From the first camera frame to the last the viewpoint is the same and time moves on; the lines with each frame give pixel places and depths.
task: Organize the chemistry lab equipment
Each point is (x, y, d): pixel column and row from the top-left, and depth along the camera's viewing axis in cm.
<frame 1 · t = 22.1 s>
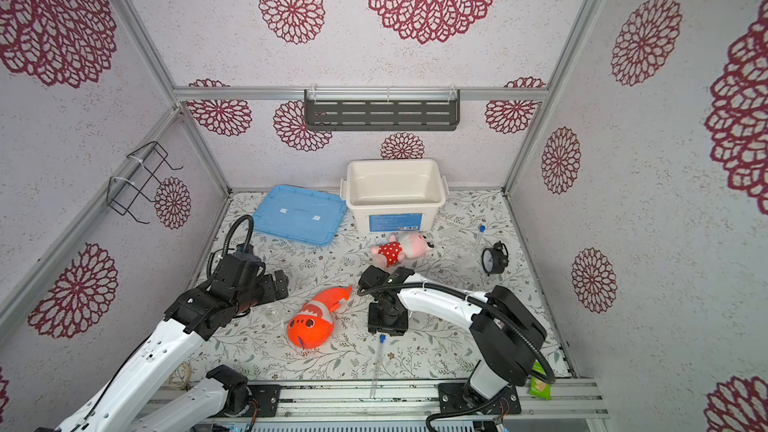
left hand: (271, 289, 77), fingers open
right hand: (373, 329, 81), fingers open
blue plastic lid: (300, 214, 115), on the table
white plastic storage bin: (399, 195, 119), point 2 cm above the table
orange plush fish toy: (314, 324, 79), point 9 cm above the table
pink plush pig toy: (407, 245, 98), point 7 cm above the table
blue capped test tube: (382, 339, 85), on the table

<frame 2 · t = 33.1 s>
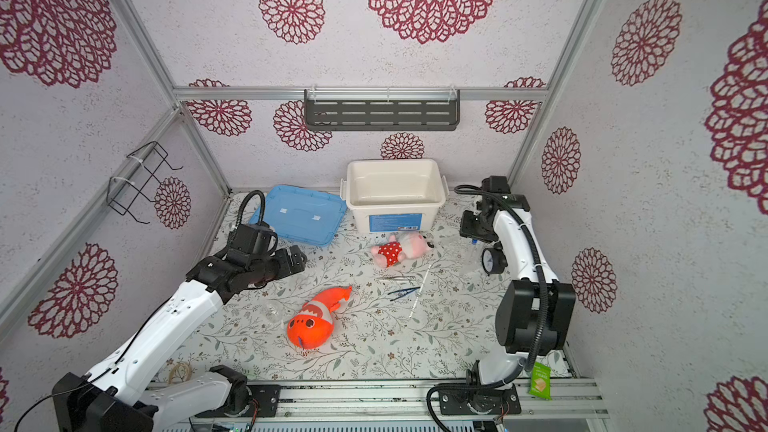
left hand: (291, 268, 79), fingers open
right hand: (469, 227, 87), fingers open
blue plastic tweezers: (405, 292, 94), on the table
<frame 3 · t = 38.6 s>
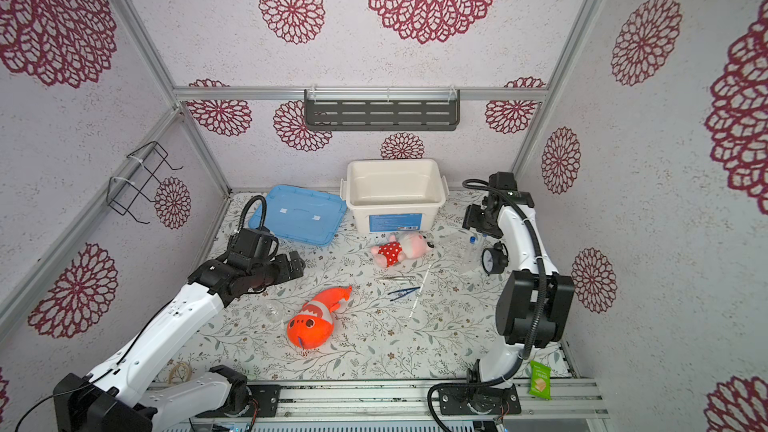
left hand: (289, 273, 80), fingers open
right hand: (477, 220, 88), fingers open
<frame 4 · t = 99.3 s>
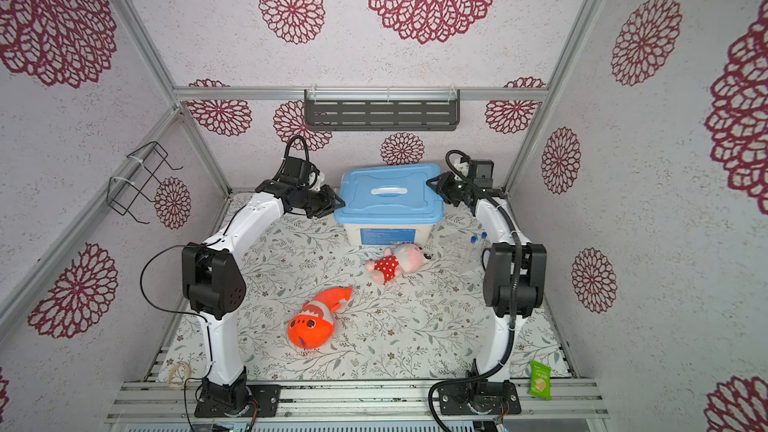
left hand: (341, 208, 91), fingers open
right hand: (431, 178, 92), fingers open
blue plastic lid: (390, 195, 94), point 20 cm above the table
